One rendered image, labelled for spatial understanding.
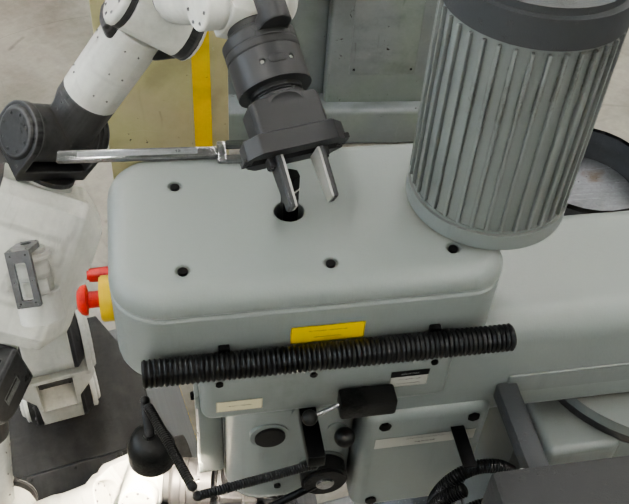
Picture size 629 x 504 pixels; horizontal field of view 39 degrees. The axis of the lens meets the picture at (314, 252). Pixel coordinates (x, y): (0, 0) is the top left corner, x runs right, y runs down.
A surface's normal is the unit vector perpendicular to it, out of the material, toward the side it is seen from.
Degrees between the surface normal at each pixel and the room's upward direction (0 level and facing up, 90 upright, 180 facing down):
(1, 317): 58
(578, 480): 0
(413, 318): 90
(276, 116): 30
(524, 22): 90
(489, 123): 90
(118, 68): 92
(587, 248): 0
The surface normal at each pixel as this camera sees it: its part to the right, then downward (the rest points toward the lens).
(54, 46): 0.06, -0.70
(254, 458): -0.12, 0.70
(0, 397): 0.97, 0.17
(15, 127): -0.59, 0.07
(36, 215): 0.33, 0.20
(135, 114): 0.17, 0.71
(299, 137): 0.25, -0.27
